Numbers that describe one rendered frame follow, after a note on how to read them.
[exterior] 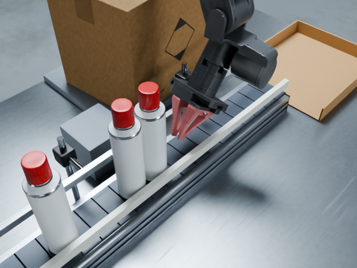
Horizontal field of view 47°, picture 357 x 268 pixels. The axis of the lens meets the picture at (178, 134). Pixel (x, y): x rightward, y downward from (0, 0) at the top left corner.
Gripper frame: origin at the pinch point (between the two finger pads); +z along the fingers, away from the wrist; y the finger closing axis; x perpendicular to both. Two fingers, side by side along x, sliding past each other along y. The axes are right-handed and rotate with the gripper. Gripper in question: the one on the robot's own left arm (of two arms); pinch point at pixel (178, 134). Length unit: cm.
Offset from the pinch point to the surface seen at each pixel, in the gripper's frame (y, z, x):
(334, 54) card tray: 3, -30, 53
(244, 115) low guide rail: 4.5, -7.8, 13.0
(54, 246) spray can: 1.4, 20.4, -20.9
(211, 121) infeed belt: -1.4, -3.1, 12.7
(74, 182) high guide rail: -3.1, 11.8, -17.7
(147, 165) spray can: 0.9, 6.3, -6.3
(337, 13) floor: -67, -78, 244
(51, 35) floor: -191, 25, 120
